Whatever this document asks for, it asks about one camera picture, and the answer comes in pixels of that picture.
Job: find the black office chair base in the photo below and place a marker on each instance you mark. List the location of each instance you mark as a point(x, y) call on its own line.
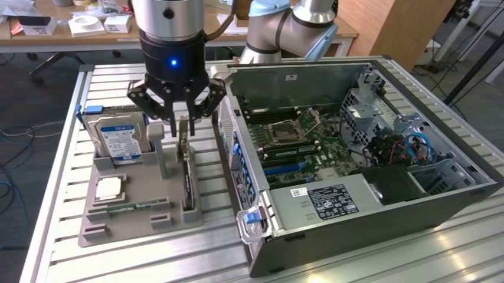
point(55, 63)

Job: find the grey open disk bay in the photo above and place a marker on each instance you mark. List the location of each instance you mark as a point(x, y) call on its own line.
point(444, 174)

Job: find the CPU socket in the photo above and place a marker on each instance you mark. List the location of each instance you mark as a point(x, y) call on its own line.
point(283, 132)

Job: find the green RAM stick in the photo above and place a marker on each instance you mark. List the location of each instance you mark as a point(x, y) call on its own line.
point(134, 205)

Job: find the white table frame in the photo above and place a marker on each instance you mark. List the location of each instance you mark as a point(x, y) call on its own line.
point(484, 44)

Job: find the grey parts rack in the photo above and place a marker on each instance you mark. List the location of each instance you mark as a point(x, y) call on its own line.
point(156, 191)

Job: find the green Dell motherboard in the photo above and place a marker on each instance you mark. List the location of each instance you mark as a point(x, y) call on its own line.
point(330, 153)

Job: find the black stand pole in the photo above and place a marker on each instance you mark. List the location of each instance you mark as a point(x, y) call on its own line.
point(472, 65)

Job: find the long wooden desk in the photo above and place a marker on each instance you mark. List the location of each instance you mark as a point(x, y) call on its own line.
point(59, 39)

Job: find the grey cup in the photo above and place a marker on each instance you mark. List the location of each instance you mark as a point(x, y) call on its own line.
point(62, 2)

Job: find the perforated metal disk bay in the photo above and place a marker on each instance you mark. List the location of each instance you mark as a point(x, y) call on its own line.
point(362, 118)

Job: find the grey power supply unit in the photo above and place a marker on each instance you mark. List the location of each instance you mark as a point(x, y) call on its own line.
point(300, 203)

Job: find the silver CPU chip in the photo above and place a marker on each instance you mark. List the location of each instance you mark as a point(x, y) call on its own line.
point(110, 188)

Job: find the installed RAM stick with label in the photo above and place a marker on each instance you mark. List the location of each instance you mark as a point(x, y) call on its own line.
point(293, 151)

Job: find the hard disk with blue caddy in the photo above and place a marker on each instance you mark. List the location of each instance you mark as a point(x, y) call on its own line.
point(118, 138)

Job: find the white labelled box black top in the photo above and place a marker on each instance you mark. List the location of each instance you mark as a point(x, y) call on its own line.
point(39, 28)

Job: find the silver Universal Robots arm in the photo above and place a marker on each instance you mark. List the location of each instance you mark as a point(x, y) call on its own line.
point(169, 17)

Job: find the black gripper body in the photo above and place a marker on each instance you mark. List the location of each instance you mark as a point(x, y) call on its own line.
point(173, 59)

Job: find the open black PC case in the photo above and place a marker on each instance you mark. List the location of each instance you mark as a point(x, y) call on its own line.
point(354, 241)

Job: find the blue case latch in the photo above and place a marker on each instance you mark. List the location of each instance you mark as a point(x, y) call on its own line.
point(253, 218)

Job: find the blue expansion slot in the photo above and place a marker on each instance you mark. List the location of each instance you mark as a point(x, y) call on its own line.
point(287, 170)

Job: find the wooden cabinet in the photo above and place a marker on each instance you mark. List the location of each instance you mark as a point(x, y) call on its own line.
point(401, 26)

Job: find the silver chipset heatsink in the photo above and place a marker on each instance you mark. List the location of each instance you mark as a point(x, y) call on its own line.
point(329, 174)

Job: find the white box with round hollow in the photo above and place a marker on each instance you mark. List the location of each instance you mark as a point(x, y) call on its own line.
point(86, 26)

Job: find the metal socket cover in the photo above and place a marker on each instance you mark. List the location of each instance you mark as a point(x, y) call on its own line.
point(313, 119)

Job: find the plain white labelled box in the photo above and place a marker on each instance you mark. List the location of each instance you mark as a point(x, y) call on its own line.
point(116, 25)

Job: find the black air shroud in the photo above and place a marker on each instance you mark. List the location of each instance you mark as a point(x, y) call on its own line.
point(393, 184)

